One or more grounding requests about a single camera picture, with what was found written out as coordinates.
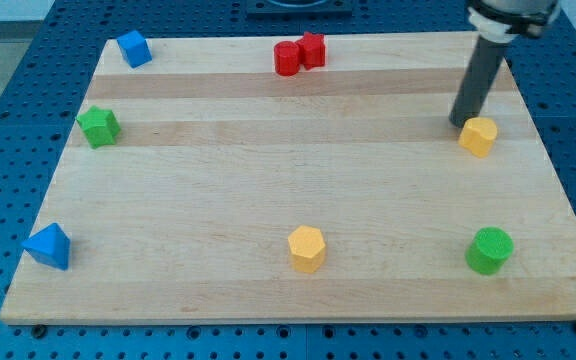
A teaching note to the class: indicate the yellow hexagon block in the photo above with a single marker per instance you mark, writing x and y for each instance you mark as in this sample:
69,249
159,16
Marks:
307,249

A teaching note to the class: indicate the yellow heart block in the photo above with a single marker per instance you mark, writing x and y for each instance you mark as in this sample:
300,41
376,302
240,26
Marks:
478,135

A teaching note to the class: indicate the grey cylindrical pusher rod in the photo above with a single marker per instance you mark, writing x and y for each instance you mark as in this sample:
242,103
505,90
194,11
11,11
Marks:
480,74

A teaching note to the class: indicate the green star block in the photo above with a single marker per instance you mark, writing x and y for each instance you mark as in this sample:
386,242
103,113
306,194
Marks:
99,126

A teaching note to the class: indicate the red star block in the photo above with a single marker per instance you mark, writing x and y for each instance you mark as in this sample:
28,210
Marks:
312,49

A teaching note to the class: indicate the wooden board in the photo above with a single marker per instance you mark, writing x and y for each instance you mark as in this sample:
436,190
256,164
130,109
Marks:
185,219

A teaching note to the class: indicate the red cylinder block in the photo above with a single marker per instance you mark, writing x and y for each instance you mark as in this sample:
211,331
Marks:
286,58

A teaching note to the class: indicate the green cylinder block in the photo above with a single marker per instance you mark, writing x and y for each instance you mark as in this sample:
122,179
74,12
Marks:
490,249

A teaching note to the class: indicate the blue cube block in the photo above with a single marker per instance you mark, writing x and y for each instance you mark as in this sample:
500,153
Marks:
134,48

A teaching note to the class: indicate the blue triangle block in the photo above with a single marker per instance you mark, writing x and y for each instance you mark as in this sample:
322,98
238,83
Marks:
49,246

